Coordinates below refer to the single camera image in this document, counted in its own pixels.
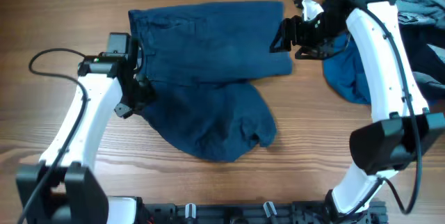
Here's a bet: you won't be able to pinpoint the black garment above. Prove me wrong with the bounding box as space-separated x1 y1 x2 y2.
399 23 444 102

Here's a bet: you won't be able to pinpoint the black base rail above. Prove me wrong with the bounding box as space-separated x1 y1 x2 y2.
137 195 389 224

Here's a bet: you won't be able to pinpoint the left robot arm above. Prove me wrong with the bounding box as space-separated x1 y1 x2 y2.
16 33 155 223

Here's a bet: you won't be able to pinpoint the dark blue shorts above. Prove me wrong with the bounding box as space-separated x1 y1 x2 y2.
128 1 293 162

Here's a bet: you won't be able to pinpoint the bright blue garment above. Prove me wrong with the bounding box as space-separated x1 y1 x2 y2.
323 33 371 104

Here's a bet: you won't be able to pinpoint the light grey denim garment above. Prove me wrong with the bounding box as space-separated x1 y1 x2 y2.
396 0 444 30

